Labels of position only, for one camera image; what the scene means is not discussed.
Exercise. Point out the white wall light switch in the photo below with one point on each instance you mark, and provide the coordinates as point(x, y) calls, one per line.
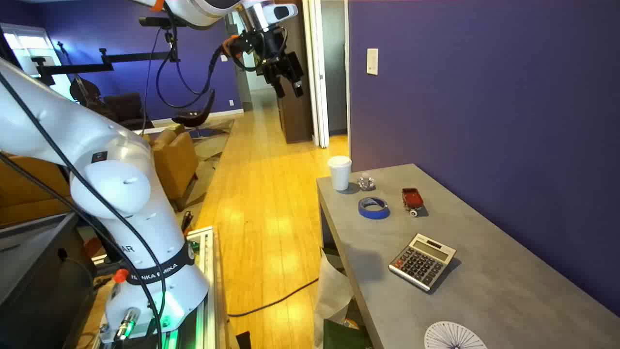
point(373, 61)

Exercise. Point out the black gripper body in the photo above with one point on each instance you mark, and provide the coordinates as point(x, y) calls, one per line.
point(272, 52)

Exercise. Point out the small red box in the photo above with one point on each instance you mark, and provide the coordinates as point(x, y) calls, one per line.
point(412, 197)

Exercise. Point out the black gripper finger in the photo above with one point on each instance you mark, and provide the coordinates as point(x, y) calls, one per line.
point(295, 73)
point(278, 85)

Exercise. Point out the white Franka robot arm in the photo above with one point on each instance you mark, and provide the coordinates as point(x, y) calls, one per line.
point(117, 182)

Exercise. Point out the white plastic bag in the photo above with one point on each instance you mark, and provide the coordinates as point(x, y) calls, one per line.
point(332, 292)

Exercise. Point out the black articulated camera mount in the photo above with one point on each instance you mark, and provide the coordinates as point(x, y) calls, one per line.
point(98, 65)

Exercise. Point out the aluminium robot stand rail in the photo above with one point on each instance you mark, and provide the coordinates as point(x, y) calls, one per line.
point(206, 279)

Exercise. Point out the bright living room window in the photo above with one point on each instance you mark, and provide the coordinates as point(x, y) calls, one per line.
point(30, 50)

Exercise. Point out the black equipment cart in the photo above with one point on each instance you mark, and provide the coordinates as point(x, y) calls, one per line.
point(32, 279)

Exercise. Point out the small silver crumpled object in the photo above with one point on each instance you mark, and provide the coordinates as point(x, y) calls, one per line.
point(367, 184)

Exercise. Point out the brown wooden cabinet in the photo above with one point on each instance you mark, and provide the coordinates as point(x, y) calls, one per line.
point(293, 104)

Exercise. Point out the dark green box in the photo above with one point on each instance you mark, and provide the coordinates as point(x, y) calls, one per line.
point(346, 337)

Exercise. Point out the dark armchair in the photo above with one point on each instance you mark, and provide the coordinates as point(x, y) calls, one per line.
point(123, 110)

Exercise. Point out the grey desk calculator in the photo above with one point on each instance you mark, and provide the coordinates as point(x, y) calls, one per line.
point(423, 261)

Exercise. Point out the white coffee cup with lid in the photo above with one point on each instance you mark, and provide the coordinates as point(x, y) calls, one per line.
point(340, 174)

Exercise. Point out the white patterned round coaster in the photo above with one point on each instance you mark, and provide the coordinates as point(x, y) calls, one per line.
point(452, 339)

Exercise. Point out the black stereo camera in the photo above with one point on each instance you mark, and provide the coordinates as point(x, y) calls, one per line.
point(156, 23)

